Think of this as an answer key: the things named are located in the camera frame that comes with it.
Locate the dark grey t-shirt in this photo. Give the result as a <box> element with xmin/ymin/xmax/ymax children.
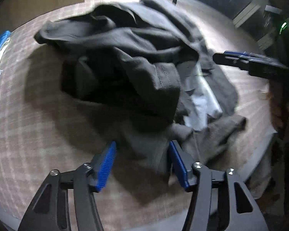
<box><xmin>34</xmin><ymin>0</ymin><xmax>246</xmax><ymax>176</ymax></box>

